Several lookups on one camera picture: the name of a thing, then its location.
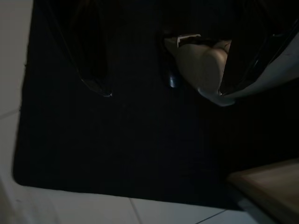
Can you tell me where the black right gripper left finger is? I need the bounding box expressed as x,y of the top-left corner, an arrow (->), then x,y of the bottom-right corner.
39,0 -> 113,97

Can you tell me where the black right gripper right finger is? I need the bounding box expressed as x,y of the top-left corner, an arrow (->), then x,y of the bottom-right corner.
219,14 -> 299,98

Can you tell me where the stainless steel fridge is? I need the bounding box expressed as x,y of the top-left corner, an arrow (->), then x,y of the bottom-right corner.
225,158 -> 299,224

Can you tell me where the grey robot right foot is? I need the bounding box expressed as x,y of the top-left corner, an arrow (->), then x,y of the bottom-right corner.
158,30 -> 235,107

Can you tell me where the black doormat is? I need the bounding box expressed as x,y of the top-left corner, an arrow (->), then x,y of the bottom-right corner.
13,0 -> 299,210

